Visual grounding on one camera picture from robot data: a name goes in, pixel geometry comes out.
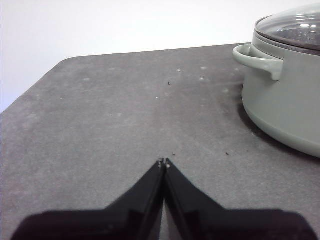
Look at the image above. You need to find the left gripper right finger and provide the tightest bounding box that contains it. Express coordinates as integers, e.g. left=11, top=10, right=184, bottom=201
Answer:
left=164, top=157, right=319, bottom=240

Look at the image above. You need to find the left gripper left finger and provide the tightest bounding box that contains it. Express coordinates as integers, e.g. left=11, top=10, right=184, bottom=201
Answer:
left=11, top=157, right=167, bottom=240

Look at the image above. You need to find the sage green electric steamer pot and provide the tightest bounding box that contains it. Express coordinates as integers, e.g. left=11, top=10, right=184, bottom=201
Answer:
left=232, top=32, right=320, bottom=159

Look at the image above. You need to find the glass lid with green knob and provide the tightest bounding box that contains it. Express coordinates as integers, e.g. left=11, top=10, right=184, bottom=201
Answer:
left=254, top=3, right=320, bottom=55

